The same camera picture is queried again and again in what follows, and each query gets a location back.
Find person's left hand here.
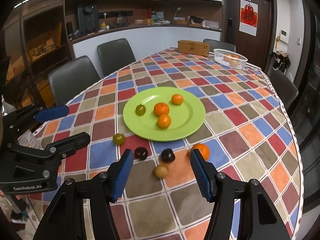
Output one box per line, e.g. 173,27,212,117
0,191,26,202

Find tan round fruit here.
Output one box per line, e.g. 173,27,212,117
153,164,169,179

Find checkered colourful tablecloth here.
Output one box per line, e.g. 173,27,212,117
36,48,303,239

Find white wall intercom panel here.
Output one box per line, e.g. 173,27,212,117
279,29,290,44

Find clear plastic water bottle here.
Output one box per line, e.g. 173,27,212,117
18,130,43,150

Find black coffee machine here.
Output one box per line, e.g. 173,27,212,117
77,4,99,33

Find dark brown door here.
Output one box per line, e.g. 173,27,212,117
223,0,277,71

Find red fu poster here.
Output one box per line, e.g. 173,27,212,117
239,0,258,36

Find white wire basket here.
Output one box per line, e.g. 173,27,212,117
214,49,248,69

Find orange mandarin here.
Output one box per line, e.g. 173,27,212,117
157,114,171,129
171,94,184,105
191,143,210,161
153,102,170,117

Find white counter cabinet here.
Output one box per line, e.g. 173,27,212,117
73,25,221,77

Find dark purple plum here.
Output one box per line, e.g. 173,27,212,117
134,147,149,160
161,148,176,163

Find dark grey chair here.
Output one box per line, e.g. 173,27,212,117
48,55,100,106
97,38,136,77
269,70,299,110
203,38,236,53

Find green plate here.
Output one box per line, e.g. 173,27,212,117
123,87,206,142

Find green tomato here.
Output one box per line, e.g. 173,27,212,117
135,104,146,116
112,133,126,146

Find oranges in basket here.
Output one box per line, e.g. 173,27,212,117
224,54,240,67

